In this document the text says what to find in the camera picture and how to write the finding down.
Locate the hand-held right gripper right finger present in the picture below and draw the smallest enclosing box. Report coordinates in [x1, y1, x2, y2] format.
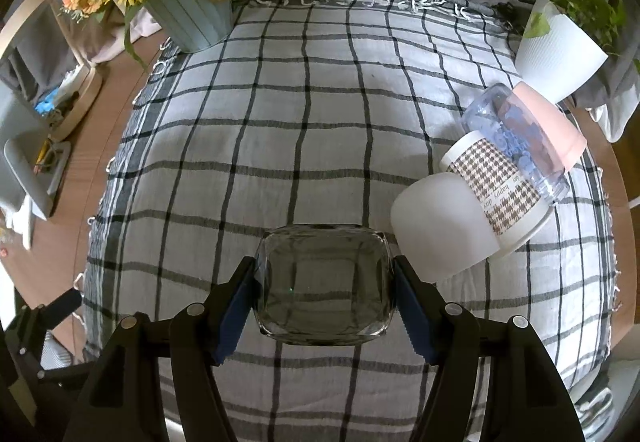
[393, 254, 587, 442]

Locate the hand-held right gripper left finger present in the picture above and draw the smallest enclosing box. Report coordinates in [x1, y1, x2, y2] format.
[63, 256, 260, 442]

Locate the clear glass cup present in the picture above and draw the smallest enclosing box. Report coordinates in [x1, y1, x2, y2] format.
[252, 224, 398, 347]

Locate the white cup with houndstooth band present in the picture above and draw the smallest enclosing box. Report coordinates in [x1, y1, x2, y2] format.
[390, 132, 556, 283]

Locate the checked grey white tablecloth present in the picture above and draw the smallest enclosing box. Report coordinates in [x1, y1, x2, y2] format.
[74, 0, 621, 442]

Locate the clear bottle with pink cap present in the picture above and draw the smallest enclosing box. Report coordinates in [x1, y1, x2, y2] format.
[460, 80, 587, 207]

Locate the round wooden organizer tray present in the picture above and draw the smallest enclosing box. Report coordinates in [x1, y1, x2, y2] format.
[34, 64, 104, 143]

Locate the white ribbed plant pot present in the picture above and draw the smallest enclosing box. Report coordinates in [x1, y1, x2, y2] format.
[515, 0, 609, 103]

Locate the green leafy plant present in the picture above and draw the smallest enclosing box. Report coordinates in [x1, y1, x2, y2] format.
[522, 0, 640, 72]

